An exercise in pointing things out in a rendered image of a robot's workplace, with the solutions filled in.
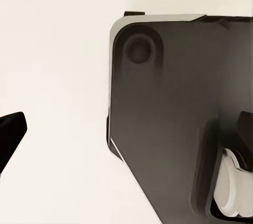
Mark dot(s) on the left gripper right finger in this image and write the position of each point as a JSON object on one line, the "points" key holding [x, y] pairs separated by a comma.
{"points": [[245, 128]]}

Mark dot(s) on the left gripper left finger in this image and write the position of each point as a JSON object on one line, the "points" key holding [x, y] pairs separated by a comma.
{"points": [[12, 129]]}

